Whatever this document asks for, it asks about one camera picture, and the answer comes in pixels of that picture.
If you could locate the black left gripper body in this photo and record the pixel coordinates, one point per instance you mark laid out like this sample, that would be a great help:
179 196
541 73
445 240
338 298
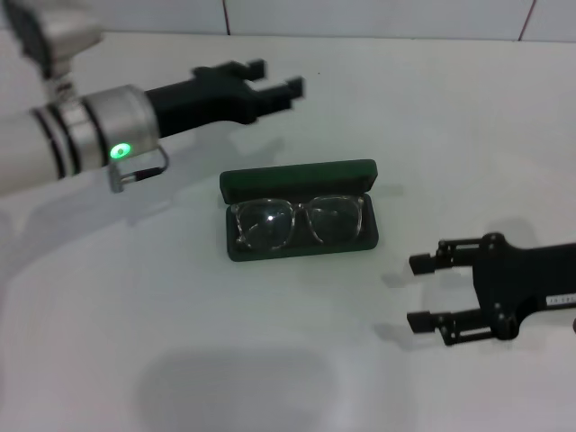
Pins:
202 103

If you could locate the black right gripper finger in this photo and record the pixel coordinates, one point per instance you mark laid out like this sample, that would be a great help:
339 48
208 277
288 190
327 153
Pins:
423 264
423 321

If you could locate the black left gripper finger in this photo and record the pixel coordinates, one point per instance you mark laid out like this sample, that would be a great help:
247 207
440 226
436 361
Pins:
254 69
288 94

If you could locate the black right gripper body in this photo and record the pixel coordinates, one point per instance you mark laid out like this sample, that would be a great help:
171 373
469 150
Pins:
517 279

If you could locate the green glasses case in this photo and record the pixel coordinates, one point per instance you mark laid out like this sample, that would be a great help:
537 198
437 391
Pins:
297 177

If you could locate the clear plastic glasses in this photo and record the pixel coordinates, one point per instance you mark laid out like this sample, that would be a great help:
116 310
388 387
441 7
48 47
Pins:
299 211

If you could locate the white and silver left robot arm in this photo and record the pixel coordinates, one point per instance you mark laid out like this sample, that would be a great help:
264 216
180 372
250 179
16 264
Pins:
67 135

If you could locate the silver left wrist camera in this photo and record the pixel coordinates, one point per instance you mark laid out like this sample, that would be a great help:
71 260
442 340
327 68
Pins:
49 31

